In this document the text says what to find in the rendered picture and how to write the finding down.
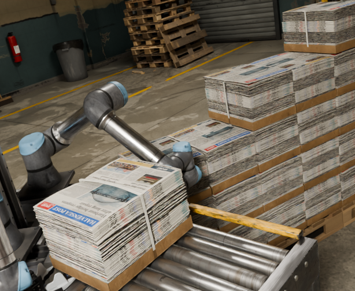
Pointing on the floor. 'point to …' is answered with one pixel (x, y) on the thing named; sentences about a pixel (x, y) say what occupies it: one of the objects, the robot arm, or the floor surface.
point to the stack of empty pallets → (149, 32)
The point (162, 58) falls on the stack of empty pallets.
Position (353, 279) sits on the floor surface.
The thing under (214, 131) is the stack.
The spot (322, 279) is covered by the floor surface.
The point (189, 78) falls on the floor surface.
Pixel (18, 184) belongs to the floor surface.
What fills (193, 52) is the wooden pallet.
